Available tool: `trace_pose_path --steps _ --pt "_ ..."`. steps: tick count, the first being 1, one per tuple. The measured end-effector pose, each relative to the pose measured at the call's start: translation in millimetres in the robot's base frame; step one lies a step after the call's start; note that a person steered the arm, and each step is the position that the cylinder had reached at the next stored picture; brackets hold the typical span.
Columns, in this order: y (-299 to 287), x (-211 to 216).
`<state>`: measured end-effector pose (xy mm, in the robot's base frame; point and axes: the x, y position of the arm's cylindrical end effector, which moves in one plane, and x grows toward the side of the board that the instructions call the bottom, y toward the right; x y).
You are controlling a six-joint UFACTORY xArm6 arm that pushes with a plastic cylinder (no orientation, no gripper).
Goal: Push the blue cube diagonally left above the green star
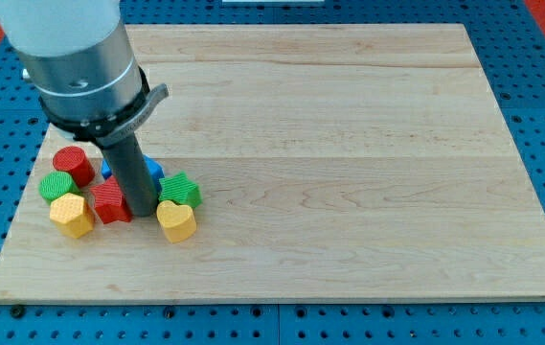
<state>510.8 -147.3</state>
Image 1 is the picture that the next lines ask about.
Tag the black clamp ring with lever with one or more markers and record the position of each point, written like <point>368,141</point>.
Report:
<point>100,117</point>

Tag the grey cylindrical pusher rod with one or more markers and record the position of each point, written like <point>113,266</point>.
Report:
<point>128,165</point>

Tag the blue cube block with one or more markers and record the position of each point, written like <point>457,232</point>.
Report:
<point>154,168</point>

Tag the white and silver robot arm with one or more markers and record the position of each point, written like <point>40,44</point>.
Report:
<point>78,56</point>

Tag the red star block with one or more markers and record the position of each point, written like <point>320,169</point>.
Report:
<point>109,202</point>

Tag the green star block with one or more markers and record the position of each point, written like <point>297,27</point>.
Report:
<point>180,190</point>

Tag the red cylinder block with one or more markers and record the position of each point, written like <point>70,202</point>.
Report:
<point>73,160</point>

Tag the green cylinder block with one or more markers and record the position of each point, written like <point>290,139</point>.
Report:
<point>56,184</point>

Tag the yellow hexagon block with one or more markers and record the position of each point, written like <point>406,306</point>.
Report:
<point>72,215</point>

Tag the yellow heart block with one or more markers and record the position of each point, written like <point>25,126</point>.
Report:
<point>177,220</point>

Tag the wooden board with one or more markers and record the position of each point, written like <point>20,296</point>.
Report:
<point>349,164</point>

